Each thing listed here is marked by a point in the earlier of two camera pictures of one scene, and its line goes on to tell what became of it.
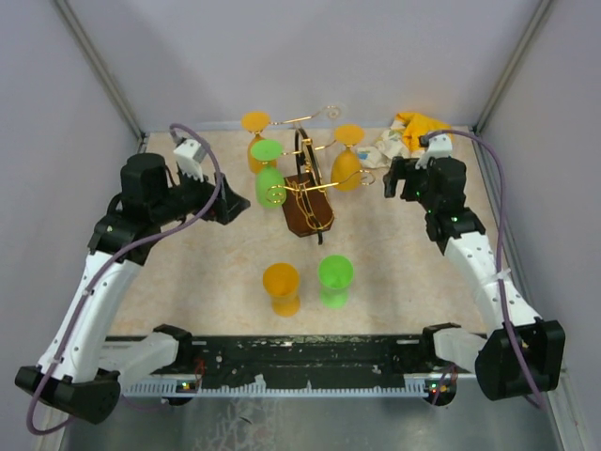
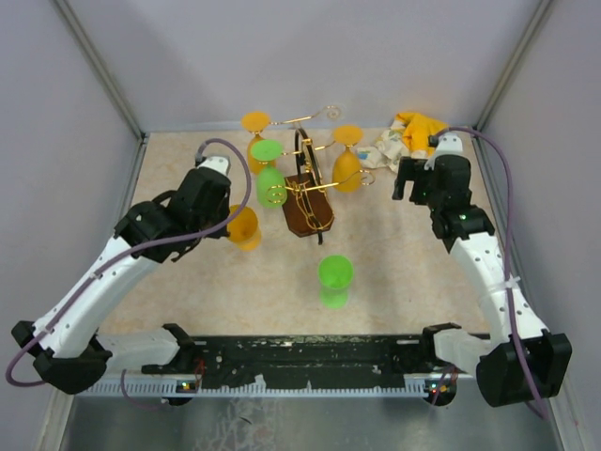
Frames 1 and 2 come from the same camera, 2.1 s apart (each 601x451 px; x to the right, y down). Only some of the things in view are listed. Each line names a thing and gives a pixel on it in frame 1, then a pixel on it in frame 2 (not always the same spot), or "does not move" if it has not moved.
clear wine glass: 335,111 does not move
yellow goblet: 281,281 -> 243,230
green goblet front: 335,273 does not move
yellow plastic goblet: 256,121 does not move
